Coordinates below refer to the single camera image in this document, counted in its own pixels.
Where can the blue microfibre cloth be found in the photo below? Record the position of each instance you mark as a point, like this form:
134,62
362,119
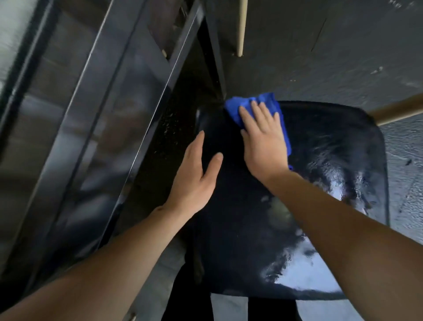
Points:
236,104

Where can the person's left thumb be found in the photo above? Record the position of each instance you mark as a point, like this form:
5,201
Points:
213,168

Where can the person's right forearm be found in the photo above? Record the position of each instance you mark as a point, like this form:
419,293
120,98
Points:
357,248

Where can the black glossy chair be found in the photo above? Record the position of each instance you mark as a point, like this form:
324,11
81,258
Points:
248,225

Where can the beige wooden furniture leg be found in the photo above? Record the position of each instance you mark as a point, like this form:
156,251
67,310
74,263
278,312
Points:
241,26
398,109

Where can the person's right middle finger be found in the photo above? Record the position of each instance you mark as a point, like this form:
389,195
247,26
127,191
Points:
257,114

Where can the person's left hand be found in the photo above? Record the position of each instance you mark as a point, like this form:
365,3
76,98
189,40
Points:
190,185

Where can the person's right hand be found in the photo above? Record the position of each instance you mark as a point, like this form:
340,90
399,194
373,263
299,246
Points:
266,152

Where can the person's right thumb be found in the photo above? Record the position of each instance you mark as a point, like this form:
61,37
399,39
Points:
246,145

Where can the person's left forearm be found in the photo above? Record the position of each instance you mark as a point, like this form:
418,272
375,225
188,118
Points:
99,274

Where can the person's right little finger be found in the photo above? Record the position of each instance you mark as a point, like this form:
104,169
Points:
278,124

